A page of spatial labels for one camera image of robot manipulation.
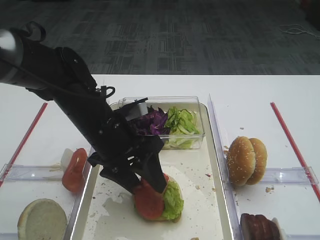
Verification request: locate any clear holder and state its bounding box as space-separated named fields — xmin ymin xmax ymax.
xmin=284 ymin=234 xmax=320 ymax=240
xmin=259 ymin=166 xmax=319 ymax=186
xmin=0 ymin=164 xmax=64 ymax=182

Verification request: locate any white piece behind patties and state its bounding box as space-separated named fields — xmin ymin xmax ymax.
xmin=272 ymin=217 xmax=287 ymax=240

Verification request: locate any right upper clear holder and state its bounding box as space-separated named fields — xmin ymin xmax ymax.
xmin=259 ymin=166 xmax=319 ymax=186

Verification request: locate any white onion piece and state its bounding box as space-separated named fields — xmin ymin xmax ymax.
xmin=60 ymin=148 xmax=74 ymax=171

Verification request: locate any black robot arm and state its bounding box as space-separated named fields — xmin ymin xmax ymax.
xmin=0 ymin=29 xmax=167 ymax=193

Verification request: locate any bottom bun on tray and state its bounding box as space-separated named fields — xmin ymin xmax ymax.
xmin=133 ymin=174 xmax=184 ymax=223

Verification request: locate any pale bun half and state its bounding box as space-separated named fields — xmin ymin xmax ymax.
xmin=17 ymin=198 xmax=67 ymax=240

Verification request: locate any white cable on floor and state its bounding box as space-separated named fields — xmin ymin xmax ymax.
xmin=279 ymin=24 xmax=320 ymax=40

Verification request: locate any lettuce leaf on bun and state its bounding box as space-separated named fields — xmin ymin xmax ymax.
xmin=161 ymin=180 xmax=184 ymax=222

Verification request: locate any shredded purple cabbage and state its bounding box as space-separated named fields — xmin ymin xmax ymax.
xmin=129 ymin=106 xmax=170 ymax=136

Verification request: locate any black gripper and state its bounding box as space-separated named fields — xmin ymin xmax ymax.
xmin=87 ymin=113 xmax=167 ymax=193

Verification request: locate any rear sesame bun top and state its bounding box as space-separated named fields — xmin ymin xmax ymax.
xmin=246 ymin=138 xmax=268 ymax=185

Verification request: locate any long clear divider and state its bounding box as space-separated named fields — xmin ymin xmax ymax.
xmin=207 ymin=96 xmax=243 ymax=240
xmin=63 ymin=160 xmax=99 ymax=240

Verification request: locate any shredded green lettuce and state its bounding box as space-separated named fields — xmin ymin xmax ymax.
xmin=164 ymin=106 xmax=200 ymax=149

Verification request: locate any red tomato slice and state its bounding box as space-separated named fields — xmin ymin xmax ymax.
xmin=133 ymin=177 xmax=168 ymax=221

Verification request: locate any dark meat patties stack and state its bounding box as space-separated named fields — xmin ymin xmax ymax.
xmin=240 ymin=213 xmax=281 ymax=240

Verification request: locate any red tape strip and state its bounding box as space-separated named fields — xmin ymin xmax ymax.
xmin=270 ymin=102 xmax=320 ymax=201
xmin=0 ymin=102 xmax=48 ymax=187

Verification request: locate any front sesame bun top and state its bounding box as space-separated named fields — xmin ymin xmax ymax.
xmin=226 ymin=136 xmax=256 ymax=186

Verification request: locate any right long clear divider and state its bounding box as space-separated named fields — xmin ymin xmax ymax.
xmin=207 ymin=96 xmax=243 ymax=240

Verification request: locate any silver metal tray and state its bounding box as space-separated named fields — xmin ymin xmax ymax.
xmin=61 ymin=99 xmax=232 ymax=240

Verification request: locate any clear plastic salad container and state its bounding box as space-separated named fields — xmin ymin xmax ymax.
xmin=118 ymin=96 xmax=205 ymax=150

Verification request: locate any right lower clear holder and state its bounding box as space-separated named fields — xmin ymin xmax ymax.
xmin=284 ymin=234 xmax=320 ymax=240

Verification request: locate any right red tape strip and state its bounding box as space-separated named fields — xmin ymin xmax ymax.
xmin=270 ymin=102 xmax=320 ymax=201

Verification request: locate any left upper clear holder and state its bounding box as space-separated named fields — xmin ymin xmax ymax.
xmin=0 ymin=164 xmax=64 ymax=182

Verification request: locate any left long clear divider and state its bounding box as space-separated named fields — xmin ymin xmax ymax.
xmin=63 ymin=160 xmax=99 ymax=240

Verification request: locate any sesame bun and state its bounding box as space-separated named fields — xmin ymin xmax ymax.
xmin=246 ymin=138 xmax=268 ymax=185
xmin=226 ymin=136 xmax=256 ymax=186

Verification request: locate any left red tape strip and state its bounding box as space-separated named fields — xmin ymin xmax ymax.
xmin=0 ymin=102 xmax=48 ymax=187

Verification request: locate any red tomato slices stack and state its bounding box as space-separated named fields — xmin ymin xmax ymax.
xmin=62 ymin=148 xmax=88 ymax=194

